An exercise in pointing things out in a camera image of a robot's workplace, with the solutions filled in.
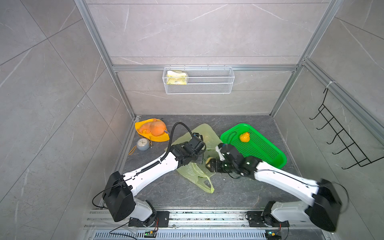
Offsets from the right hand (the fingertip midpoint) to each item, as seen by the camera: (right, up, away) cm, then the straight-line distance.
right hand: (211, 166), depth 78 cm
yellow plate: (-31, +14, +26) cm, 43 cm away
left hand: (-6, +7, +2) cm, 9 cm away
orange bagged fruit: (-36, +21, +22) cm, 47 cm away
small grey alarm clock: (-44, +10, +20) cm, 49 cm away
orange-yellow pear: (+26, +14, +22) cm, 37 cm away
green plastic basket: (+34, +8, +21) cm, 41 cm away
